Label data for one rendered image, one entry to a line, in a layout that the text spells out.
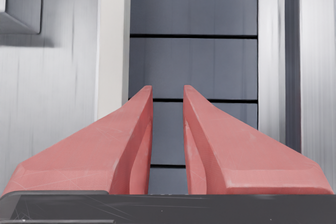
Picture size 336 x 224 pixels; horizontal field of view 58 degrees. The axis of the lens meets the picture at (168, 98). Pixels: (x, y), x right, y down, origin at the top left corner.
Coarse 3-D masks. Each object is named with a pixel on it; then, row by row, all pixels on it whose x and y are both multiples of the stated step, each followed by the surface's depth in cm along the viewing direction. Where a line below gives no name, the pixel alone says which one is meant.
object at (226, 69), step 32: (160, 0) 18; (192, 0) 18; (224, 0) 18; (256, 0) 18; (160, 32) 18; (192, 32) 18; (224, 32) 18; (256, 32) 18; (160, 64) 18; (192, 64) 18; (224, 64) 18; (256, 64) 18; (128, 96) 18; (160, 96) 18; (224, 96) 18; (256, 96) 18; (160, 128) 18; (256, 128) 18; (160, 160) 18; (160, 192) 17
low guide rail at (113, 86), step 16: (112, 0) 15; (128, 0) 16; (112, 16) 15; (128, 16) 16; (112, 32) 15; (128, 32) 16; (112, 48) 14; (128, 48) 16; (112, 64) 14; (128, 64) 16; (112, 80) 14; (112, 96) 14
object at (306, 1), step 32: (288, 0) 11; (320, 0) 10; (288, 32) 11; (320, 32) 10; (288, 64) 11; (320, 64) 10; (288, 96) 10; (320, 96) 10; (288, 128) 10; (320, 128) 9; (320, 160) 9
